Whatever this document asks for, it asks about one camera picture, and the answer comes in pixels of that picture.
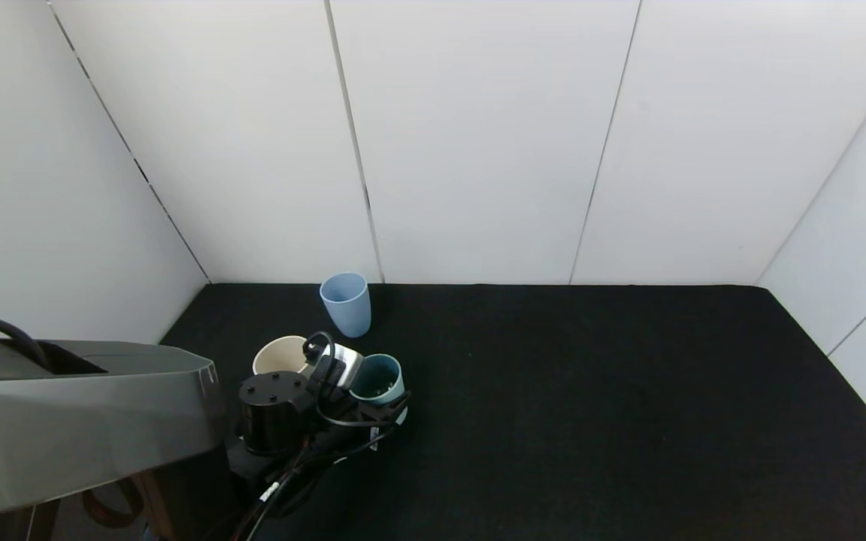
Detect beige plastic cup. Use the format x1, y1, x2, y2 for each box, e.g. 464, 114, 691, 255
253, 335, 317, 376

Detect thick black elbow hose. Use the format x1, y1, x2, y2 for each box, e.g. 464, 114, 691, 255
0, 312, 50, 369

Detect teal plastic cup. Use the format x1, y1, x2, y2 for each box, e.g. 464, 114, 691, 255
348, 353, 408, 425

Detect light blue plastic cup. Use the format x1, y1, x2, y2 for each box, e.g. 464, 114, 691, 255
319, 272, 371, 338

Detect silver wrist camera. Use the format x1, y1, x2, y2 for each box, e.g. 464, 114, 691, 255
305, 342, 365, 389

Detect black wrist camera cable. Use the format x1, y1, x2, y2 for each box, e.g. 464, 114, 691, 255
302, 331, 404, 431

